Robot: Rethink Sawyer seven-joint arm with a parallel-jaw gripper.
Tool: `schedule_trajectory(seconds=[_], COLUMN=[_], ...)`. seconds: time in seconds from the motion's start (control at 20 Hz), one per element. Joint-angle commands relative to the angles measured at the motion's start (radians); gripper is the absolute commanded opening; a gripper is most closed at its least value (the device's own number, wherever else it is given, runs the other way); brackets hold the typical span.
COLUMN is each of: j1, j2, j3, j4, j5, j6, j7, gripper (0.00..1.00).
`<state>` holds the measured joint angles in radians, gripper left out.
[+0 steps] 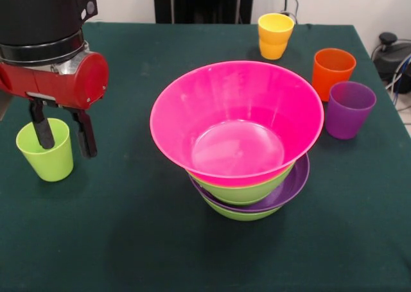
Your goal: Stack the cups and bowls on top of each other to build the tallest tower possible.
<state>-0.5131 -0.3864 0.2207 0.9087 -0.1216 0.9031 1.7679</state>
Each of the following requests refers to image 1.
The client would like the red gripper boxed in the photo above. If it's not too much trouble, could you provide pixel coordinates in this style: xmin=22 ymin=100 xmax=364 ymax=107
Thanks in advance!
xmin=0 ymin=51 xmax=110 ymax=159

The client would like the lime green plastic cup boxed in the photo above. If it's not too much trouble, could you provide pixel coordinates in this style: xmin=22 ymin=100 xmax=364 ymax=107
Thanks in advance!
xmin=15 ymin=117 xmax=74 ymax=183

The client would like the large pink plastic bowl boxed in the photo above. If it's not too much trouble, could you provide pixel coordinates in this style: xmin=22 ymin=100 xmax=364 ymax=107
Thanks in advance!
xmin=149 ymin=60 xmax=325 ymax=180

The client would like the large green plastic bowl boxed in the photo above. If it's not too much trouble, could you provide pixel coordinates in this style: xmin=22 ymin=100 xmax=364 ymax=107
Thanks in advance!
xmin=188 ymin=163 xmax=295 ymax=206

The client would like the small green plastic bowl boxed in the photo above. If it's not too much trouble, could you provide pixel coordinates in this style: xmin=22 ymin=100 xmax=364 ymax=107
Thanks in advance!
xmin=221 ymin=198 xmax=274 ymax=207

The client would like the medium green plastic bowl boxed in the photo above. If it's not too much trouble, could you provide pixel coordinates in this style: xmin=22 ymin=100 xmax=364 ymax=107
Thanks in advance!
xmin=202 ymin=195 xmax=284 ymax=222

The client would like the purple plastic bowl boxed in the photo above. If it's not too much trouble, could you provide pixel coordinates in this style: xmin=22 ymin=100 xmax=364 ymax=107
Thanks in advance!
xmin=189 ymin=152 xmax=311 ymax=213

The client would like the dark green tablecloth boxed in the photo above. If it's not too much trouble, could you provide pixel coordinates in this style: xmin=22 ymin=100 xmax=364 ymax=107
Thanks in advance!
xmin=0 ymin=22 xmax=411 ymax=292

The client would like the yellow plastic cup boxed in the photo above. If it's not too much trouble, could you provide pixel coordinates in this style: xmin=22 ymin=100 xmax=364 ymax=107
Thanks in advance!
xmin=259 ymin=39 xmax=288 ymax=61
xmin=257 ymin=12 xmax=295 ymax=46

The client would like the orange plastic cup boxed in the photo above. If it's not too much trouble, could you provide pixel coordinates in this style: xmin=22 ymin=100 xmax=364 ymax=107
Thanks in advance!
xmin=311 ymin=48 xmax=357 ymax=103

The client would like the purple plastic cup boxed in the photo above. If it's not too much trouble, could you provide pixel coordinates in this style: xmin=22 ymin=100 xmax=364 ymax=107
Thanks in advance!
xmin=325 ymin=81 xmax=377 ymax=141

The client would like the tangle of cables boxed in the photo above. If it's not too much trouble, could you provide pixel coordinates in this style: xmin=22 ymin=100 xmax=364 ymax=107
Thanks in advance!
xmin=384 ymin=53 xmax=411 ymax=113

